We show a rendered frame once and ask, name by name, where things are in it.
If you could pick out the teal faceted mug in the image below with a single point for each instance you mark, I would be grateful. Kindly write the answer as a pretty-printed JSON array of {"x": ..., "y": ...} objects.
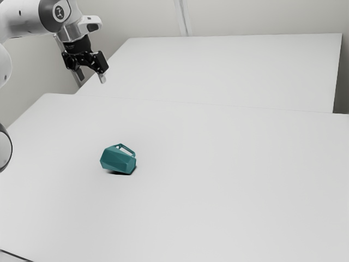
[{"x": 117, "y": 161}]

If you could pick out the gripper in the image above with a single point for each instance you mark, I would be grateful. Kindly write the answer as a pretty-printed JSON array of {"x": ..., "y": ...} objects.
[{"x": 77, "y": 46}]

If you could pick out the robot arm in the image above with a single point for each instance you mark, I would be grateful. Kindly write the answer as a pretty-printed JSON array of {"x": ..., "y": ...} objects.
[{"x": 24, "y": 19}]

